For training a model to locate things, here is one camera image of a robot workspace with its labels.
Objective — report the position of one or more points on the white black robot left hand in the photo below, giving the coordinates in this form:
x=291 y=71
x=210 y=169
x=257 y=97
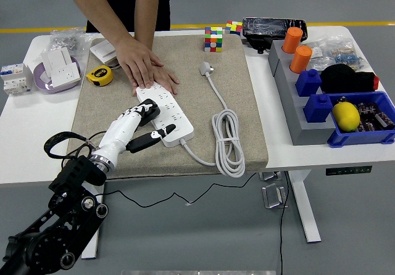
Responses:
x=118 y=133

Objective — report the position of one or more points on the person's left hand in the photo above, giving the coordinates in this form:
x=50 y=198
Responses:
x=166 y=78

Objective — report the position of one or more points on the person's right hand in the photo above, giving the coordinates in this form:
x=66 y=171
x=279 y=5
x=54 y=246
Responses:
x=139 y=62

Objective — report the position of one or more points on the white power strip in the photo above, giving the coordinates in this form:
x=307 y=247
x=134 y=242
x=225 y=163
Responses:
x=176 y=117

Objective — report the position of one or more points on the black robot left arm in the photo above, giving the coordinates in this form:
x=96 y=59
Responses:
x=77 y=173

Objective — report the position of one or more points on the person's right forearm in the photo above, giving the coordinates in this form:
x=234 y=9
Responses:
x=97 y=6

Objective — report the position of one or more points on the person's left forearm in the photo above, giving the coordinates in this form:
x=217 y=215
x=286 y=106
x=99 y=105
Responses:
x=146 y=10

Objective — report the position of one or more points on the grey-brown mat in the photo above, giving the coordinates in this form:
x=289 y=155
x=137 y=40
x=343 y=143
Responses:
x=197 y=102

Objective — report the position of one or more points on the large colourful puzzle cube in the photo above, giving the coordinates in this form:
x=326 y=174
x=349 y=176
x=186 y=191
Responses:
x=213 y=39

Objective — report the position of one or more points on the clear bag of screws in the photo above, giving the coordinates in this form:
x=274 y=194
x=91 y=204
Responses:
x=64 y=40

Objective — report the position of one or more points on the small colourful puzzle cube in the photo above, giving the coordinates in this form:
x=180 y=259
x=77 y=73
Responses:
x=233 y=27

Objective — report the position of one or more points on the purple bowl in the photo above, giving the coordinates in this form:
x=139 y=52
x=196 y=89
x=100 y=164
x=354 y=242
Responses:
x=41 y=85

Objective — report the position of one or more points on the small black gadget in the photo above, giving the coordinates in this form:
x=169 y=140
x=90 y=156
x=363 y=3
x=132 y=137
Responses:
x=259 y=45

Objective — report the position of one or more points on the black plastic-wrapped box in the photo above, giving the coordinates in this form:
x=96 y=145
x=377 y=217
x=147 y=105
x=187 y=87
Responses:
x=265 y=28

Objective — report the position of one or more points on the white circuit breaker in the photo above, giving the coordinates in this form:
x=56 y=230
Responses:
x=15 y=80

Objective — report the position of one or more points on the white table leg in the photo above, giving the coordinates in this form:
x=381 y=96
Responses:
x=92 y=255
x=304 y=207

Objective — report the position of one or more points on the orange cylinder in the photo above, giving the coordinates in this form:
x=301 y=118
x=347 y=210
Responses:
x=292 y=40
x=301 y=59

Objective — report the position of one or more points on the grey peg block base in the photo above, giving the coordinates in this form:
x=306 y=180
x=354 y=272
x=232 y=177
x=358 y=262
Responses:
x=296 y=117

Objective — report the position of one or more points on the blue block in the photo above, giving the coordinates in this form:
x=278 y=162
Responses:
x=308 y=84
x=318 y=108

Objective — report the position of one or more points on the clear bag of small parts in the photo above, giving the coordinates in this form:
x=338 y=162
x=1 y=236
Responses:
x=321 y=51

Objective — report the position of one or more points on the black fabric bundle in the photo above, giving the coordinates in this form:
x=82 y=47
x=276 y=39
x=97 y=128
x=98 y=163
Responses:
x=345 y=79

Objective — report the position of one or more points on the clear bag of blue components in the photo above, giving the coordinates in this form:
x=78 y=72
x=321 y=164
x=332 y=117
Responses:
x=347 y=56

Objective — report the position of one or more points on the yellow lemon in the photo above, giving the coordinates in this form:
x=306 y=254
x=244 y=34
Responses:
x=345 y=117

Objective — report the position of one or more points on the blue plastic bin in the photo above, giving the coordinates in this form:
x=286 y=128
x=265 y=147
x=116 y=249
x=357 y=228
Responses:
x=361 y=137

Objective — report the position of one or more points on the black table control panel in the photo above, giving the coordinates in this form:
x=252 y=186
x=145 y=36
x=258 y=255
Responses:
x=348 y=170

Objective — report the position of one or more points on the dark cylindrical capacitor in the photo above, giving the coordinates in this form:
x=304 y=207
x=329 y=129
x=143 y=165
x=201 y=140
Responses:
x=368 y=108
x=365 y=125
x=384 y=121

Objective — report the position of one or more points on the white wall switch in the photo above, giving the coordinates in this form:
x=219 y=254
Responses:
x=103 y=50

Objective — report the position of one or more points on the white wall socket panel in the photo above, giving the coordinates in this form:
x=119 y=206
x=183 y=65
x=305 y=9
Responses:
x=64 y=74

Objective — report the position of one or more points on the white plain wall panel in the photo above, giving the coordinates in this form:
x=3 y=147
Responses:
x=57 y=57

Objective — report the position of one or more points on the small silver metal bracket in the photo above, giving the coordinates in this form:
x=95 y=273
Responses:
x=271 y=176

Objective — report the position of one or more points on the large silver metal bracket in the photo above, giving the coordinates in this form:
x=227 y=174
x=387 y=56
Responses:
x=274 y=196

